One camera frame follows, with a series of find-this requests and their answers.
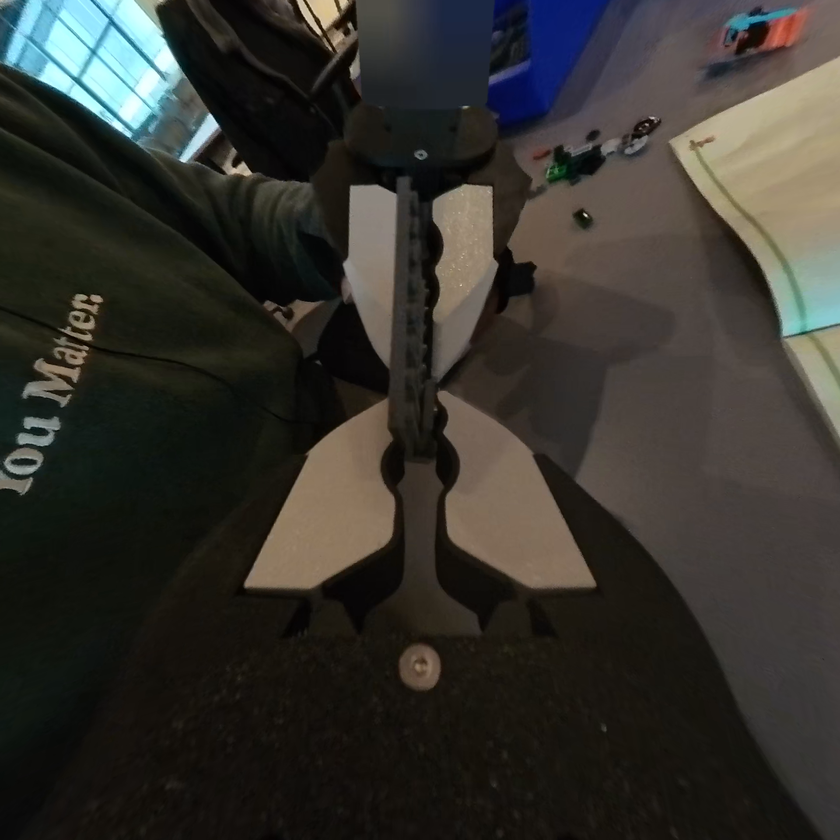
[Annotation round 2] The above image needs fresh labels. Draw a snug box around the paned glass window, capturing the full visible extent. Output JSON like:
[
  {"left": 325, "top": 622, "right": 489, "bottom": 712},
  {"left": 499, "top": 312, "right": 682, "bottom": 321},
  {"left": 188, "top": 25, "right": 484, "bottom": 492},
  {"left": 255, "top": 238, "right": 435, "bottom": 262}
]
[{"left": 0, "top": 0, "right": 221, "bottom": 161}]

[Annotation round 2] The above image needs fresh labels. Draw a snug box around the grey desk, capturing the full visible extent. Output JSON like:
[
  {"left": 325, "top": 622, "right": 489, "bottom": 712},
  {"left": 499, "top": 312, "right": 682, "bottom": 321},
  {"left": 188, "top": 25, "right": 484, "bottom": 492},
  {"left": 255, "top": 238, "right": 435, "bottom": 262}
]
[{"left": 289, "top": 0, "right": 840, "bottom": 840}]

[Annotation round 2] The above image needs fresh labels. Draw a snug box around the green black brick cluster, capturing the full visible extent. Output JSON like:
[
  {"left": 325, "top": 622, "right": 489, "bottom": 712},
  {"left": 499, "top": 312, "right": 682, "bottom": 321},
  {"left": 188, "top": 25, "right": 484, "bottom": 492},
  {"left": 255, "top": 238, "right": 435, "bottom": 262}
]
[{"left": 543, "top": 141, "right": 606, "bottom": 186}]

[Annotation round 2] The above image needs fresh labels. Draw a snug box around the person's dark green sweatshirt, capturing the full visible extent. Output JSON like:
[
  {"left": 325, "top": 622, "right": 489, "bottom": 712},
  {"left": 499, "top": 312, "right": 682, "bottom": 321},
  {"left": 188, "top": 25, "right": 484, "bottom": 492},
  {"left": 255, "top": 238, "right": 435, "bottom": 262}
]
[{"left": 0, "top": 62, "right": 349, "bottom": 840}]

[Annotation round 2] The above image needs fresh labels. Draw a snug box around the blue plastic bin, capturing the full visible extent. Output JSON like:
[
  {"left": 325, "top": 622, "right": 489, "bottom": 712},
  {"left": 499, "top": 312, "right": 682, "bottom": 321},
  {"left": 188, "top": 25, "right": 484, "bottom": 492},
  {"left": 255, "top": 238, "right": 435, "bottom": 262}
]
[{"left": 489, "top": 0, "right": 611, "bottom": 126}]

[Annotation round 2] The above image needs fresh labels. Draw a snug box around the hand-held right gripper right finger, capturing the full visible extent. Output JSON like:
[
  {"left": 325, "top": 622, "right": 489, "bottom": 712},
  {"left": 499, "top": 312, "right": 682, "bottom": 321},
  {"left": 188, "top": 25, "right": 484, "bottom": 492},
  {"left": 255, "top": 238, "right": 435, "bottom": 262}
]
[{"left": 434, "top": 392, "right": 599, "bottom": 599}]

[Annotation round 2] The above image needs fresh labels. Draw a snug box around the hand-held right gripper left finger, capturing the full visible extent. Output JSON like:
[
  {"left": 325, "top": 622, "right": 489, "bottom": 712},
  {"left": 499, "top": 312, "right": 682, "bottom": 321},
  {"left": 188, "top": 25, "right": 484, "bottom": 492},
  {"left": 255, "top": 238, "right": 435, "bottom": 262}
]
[{"left": 243, "top": 399, "right": 404, "bottom": 599}]

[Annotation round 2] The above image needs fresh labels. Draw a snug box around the small orange toy piece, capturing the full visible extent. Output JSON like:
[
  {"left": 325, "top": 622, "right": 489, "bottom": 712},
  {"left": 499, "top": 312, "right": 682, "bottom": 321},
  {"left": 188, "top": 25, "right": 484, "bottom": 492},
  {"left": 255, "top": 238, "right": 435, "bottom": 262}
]
[{"left": 702, "top": 7, "right": 809, "bottom": 78}]

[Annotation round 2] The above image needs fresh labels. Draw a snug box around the dark grey studded brick plate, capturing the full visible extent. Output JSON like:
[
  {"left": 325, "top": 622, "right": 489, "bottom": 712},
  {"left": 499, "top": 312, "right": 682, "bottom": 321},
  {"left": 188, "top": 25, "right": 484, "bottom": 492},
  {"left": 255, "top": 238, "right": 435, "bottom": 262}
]
[{"left": 388, "top": 176, "right": 425, "bottom": 457}]

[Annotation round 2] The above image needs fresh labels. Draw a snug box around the white black round brick piece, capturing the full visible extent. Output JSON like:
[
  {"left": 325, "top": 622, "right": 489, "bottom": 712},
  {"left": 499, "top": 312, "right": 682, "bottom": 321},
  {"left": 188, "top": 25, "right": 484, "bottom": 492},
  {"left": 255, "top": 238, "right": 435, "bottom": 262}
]
[{"left": 607, "top": 115, "right": 664, "bottom": 157}]

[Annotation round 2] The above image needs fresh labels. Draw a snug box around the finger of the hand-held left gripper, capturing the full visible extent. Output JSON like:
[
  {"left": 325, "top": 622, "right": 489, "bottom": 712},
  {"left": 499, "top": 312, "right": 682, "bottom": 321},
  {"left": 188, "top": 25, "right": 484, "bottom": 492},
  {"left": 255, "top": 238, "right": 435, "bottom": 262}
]
[
  {"left": 341, "top": 184, "right": 403, "bottom": 389},
  {"left": 420, "top": 185, "right": 498, "bottom": 388}
]

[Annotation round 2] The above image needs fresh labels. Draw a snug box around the open instruction booklet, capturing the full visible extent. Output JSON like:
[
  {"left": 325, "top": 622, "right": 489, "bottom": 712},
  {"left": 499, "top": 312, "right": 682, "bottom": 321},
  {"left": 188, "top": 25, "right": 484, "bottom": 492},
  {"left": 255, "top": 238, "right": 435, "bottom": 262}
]
[{"left": 669, "top": 62, "right": 840, "bottom": 454}]

